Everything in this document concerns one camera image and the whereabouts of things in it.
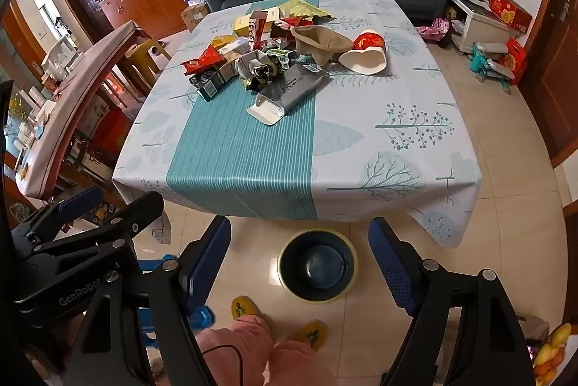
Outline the yellow-green pouch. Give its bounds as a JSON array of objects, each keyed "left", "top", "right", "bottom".
[{"left": 280, "top": 0, "right": 337, "bottom": 25}]

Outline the red gift bag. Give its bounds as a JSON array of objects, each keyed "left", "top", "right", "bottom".
[{"left": 503, "top": 37, "right": 527, "bottom": 86}]

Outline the red gift box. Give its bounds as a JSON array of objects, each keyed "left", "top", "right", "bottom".
[{"left": 489, "top": 0, "right": 534, "bottom": 32}]

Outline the grey carton with white insert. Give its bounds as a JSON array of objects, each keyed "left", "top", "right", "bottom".
[{"left": 246, "top": 63, "right": 331, "bottom": 127}]

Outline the red gold-print packet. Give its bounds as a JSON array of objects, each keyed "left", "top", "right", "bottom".
[{"left": 271, "top": 18, "right": 312, "bottom": 41}]

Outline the yellow slipper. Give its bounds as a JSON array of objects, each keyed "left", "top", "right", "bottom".
[
  {"left": 289, "top": 319, "right": 328, "bottom": 353},
  {"left": 231, "top": 296, "right": 262, "bottom": 320}
]

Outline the yellow plastic stool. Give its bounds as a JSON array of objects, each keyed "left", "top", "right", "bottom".
[{"left": 128, "top": 39, "right": 170, "bottom": 82}]

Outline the white side table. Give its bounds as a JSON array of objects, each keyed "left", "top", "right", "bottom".
[{"left": 449, "top": 0, "right": 511, "bottom": 52}]

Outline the brown cardboard box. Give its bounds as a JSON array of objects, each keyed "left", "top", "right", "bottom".
[{"left": 181, "top": 2, "right": 211, "bottom": 32}]

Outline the pink covered round table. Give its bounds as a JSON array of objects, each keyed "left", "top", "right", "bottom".
[{"left": 16, "top": 20, "right": 141, "bottom": 199}]

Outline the teal toy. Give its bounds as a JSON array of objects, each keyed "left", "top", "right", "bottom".
[{"left": 470, "top": 43, "right": 516, "bottom": 93}]

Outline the brown paper bowl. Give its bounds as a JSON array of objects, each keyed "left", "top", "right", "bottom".
[{"left": 290, "top": 25, "right": 355, "bottom": 64}]

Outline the red stick packet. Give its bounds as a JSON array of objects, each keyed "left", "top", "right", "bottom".
[{"left": 246, "top": 19, "right": 267, "bottom": 50}]

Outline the brown wooden door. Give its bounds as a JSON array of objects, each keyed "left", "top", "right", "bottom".
[{"left": 519, "top": 0, "right": 578, "bottom": 165}]

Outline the yellow snack packet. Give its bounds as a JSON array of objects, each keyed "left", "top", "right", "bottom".
[{"left": 210, "top": 35, "right": 240, "bottom": 50}]

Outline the fruit pile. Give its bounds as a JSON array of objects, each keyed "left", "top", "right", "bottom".
[{"left": 530, "top": 323, "right": 572, "bottom": 386}]

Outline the blue plastic stool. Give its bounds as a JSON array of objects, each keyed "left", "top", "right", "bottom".
[{"left": 135, "top": 255, "right": 216, "bottom": 351}]

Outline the pink bag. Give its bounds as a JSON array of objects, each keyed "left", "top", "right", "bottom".
[{"left": 415, "top": 18, "right": 452, "bottom": 48}]

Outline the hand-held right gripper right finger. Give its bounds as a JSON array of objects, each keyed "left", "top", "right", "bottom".
[{"left": 368, "top": 216, "right": 538, "bottom": 386}]

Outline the cream paper box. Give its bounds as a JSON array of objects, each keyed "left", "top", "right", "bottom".
[{"left": 233, "top": 9, "right": 281, "bottom": 37}]

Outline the crumpled black and white paper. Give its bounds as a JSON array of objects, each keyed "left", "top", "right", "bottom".
[{"left": 237, "top": 51, "right": 290, "bottom": 91}]

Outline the red paper bucket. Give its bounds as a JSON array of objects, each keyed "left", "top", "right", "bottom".
[{"left": 338, "top": 31, "right": 388, "bottom": 75}]

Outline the dark round trash bin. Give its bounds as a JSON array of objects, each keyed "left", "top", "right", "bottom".
[{"left": 277, "top": 230, "right": 359, "bottom": 305}]

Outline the leaf print tablecloth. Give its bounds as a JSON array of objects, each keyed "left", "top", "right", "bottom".
[{"left": 112, "top": 0, "right": 483, "bottom": 249}]

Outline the dark green box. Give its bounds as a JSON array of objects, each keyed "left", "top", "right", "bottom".
[{"left": 190, "top": 70, "right": 238, "bottom": 102}]

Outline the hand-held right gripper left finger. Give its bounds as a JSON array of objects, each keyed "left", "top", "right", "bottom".
[{"left": 63, "top": 215, "right": 232, "bottom": 386}]

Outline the red snack bag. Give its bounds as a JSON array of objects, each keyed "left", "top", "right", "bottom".
[{"left": 181, "top": 44, "right": 227, "bottom": 76}]

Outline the person's left leg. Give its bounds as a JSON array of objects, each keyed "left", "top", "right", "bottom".
[{"left": 194, "top": 316, "right": 274, "bottom": 386}]

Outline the black cable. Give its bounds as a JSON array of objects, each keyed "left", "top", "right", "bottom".
[{"left": 199, "top": 343, "right": 247, "bottom": 386}]

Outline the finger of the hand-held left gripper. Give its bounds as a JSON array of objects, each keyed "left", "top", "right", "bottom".
[
  {"left": 27, "top": 191, "right": 164, "bottom": 276},
  {"left": 9, "top": 186, "right": 105, "bottom": 242}
]

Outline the person's right leg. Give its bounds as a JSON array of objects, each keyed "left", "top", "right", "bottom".
[{"left": 268, "top": 338, "right": 337, "bottom": 386}]

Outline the person's leg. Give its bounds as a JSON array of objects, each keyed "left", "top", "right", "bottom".
[
  {"left": 268, "top": 338, "right": 337, "bottom": 386},
  {"left": 194, "top": 316, "right": 274, "bottom": 386}
]

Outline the green and white flattened carton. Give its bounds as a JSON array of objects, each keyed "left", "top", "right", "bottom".
[{"left": 266, "top": 47, "right": 312, "bottom": 68}]

